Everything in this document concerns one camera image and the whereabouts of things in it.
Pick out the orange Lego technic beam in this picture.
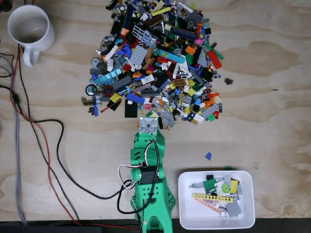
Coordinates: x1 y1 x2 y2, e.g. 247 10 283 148
194 198 225 212

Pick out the grey square Lego plate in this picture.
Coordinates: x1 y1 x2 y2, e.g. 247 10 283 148
129 45 148 66

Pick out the white red black servo wire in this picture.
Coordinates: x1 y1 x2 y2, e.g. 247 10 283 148
118 164 147 190

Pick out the thin black cable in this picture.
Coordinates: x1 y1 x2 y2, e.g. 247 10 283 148
18 43 80 220

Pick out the red Lego plate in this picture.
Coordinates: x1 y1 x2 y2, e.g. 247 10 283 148
207 50 223 70

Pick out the grey braided cable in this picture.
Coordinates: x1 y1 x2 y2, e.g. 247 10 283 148
0 54 27 225

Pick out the dark blue long Lego plate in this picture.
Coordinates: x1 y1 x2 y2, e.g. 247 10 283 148
170 27 197 41

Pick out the dark grey Lego plate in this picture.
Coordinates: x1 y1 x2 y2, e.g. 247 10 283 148
187 11 204 25

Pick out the black Lego plate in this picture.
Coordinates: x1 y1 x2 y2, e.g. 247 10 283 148
124 99 138 118

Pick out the light blue long Lego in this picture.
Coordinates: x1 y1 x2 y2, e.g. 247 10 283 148
157 49 187 64

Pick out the brown Lego plate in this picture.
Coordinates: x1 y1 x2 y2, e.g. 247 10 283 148
144 16 165 27

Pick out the yellow Lego technic beam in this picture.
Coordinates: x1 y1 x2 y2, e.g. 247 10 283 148
192 193 233 202

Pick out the turquoise Lego car piece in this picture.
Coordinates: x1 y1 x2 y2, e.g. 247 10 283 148
94 68 123 85

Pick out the yellow long Lego plate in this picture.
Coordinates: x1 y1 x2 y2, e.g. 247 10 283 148
151 6 172 17

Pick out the white plastic bin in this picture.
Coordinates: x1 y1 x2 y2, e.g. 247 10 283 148
178 170 256 230

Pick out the white ceramic mug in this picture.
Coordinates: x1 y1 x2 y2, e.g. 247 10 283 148
7 4 55 67

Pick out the green Lego plate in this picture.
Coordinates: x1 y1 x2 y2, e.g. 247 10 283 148
203 179 217 194

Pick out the red cable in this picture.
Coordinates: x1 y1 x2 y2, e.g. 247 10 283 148
9 45 142 230

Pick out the white lattice Lego fence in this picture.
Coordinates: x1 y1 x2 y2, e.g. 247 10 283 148
132 24 152 47

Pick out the grey narrow Lego plate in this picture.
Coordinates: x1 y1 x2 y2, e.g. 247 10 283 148
201 104 219 119

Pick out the camera circuit board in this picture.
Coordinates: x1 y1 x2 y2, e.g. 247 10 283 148
139 116 158 134

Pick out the navy long Lego beam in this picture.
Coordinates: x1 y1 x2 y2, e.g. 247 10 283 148
122 4 134 29

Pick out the thick black cable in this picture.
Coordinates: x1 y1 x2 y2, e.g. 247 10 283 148
11 87 161 216

